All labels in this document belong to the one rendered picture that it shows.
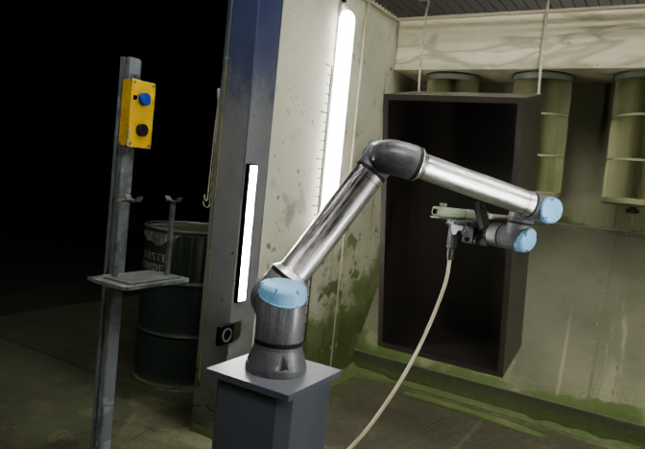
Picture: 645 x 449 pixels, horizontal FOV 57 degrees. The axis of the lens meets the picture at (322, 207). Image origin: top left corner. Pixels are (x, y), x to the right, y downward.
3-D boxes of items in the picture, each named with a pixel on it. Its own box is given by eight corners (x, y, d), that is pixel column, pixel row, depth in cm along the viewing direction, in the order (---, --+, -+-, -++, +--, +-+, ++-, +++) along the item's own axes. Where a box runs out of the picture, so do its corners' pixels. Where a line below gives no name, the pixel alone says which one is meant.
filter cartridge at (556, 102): (530, 214, 337) (545, 66, 332) (486, 208, 369) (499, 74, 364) (575, 217, 353) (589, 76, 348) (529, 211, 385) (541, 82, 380)
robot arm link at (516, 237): (540, 227, 216) (536, 254, 217) (512, 223, 226) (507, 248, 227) (525, 225, 211) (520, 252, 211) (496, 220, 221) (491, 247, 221)
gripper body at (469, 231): (459, 241, 235) (484, 246, 226) (462, 219, 235) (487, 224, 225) (472, 241, 240) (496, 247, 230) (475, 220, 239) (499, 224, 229)
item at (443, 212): (433, 260, 234) (440, 202, 233) (424, 258, 238) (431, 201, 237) (511, 262, 262) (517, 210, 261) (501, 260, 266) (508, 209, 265)
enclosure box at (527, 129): (405, 319, 317) (414, 91, 289) (521, 345, 287) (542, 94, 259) (377, 345, 287) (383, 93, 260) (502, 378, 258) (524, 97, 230)
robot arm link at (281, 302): (256, 343, 175) (262, 285, 174) (250, 328, 192) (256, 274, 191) (307, 345, 178) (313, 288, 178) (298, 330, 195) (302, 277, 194)
